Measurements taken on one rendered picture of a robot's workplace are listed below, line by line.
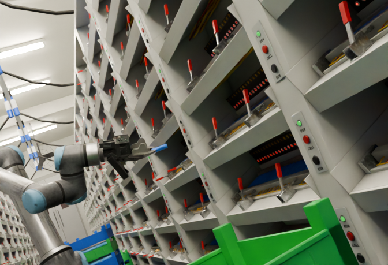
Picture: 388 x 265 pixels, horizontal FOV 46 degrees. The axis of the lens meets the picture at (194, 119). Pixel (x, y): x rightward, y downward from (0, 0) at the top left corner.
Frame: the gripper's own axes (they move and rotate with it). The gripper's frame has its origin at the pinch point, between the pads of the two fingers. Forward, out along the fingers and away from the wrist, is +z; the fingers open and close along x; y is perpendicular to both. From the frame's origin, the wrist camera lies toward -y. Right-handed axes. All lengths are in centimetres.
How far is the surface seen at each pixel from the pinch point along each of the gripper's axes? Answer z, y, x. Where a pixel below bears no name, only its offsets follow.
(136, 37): -0.9, 41.2, 18.1
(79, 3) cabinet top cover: -26, 39, 123
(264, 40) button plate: 19, 61, -74
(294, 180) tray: 28, 25, -71
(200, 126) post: 15.4, 19.4, -23.2
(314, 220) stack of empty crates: 6, 58, -125
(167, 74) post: 6.8, 35.1, -12.3
